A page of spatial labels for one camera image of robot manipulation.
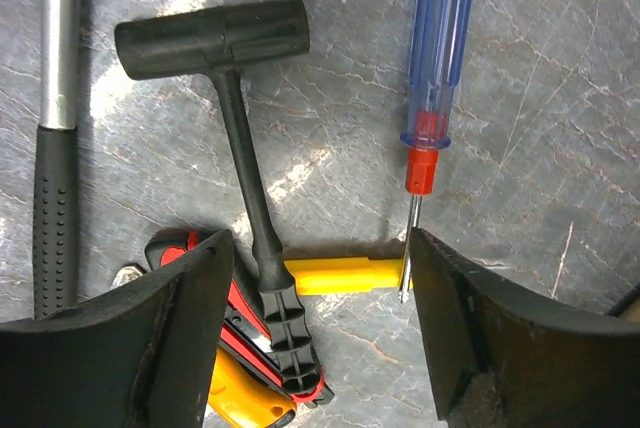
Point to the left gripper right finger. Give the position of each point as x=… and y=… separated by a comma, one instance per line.
x=501, y=355

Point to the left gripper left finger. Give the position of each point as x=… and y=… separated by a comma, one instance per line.
x=141, y=355

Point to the tan plastic tool box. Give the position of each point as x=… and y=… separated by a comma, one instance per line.
x=628, y=308

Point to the yellow utility knife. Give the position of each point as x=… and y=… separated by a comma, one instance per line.
x=242, y=401

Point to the claw hammer black grip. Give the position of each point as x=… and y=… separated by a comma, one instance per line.
x=55, y=241

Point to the black rubber mallet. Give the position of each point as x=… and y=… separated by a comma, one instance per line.
x=218, y=43

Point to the yellow handle screwdriver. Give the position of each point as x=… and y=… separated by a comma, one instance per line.
x=332, y=276

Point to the blue handle screwdriver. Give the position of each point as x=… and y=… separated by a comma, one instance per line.
x=435, y=63

